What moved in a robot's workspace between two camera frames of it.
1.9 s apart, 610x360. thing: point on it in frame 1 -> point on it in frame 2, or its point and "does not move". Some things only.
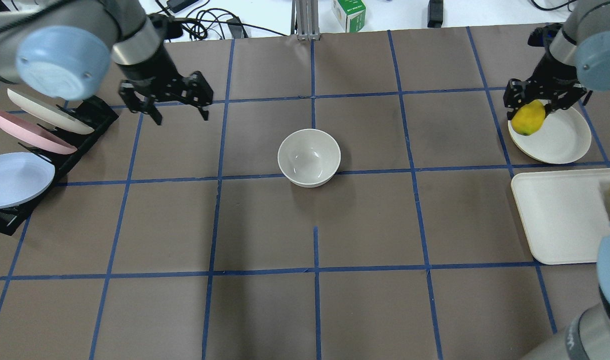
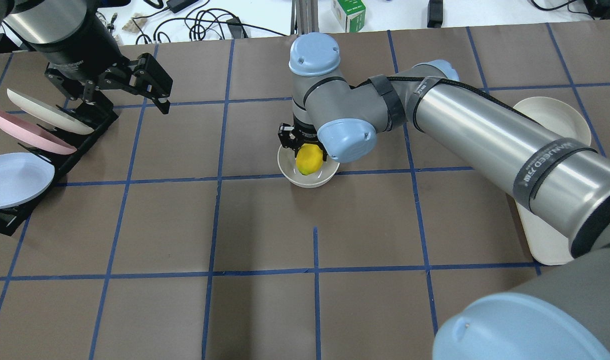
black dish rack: (92, 112) does not move
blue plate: (12, 178) does not move
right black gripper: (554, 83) -> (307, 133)
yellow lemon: (528, 117) -> (309, 158)
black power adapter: (435, 13) does not move
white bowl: (309, 158) does not move
